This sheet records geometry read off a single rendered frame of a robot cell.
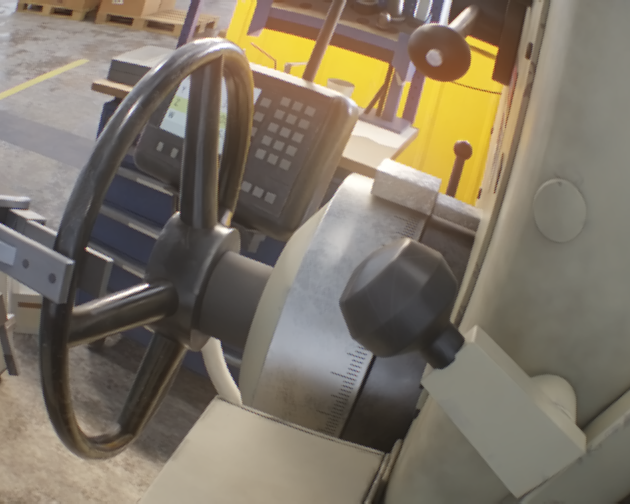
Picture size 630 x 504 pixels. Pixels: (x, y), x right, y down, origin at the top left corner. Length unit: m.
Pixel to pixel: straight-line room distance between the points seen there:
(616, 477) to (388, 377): 0.22
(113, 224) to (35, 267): 1.98
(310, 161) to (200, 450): 0.86
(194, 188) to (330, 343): 0.17
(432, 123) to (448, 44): 2.78
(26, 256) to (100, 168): 0.08
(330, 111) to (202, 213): 0.63
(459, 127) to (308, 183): 2.00
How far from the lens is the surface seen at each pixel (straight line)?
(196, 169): 0.60
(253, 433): 0.43
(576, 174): 0.31
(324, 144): 1.22
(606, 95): 0.30
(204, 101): 0.60
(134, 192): 2.35
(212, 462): 0.40
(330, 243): 0.52
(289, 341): 0.51
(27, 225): 0.54
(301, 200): 1.22
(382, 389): 0.51
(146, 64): 2.32
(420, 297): 0.28
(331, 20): 1.26
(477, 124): 3.17
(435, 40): 0.41
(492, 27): 0.74
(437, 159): 3.23
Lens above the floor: 1.61
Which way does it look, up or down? 25 degrees down
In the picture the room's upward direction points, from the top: 16 degrees clockwise
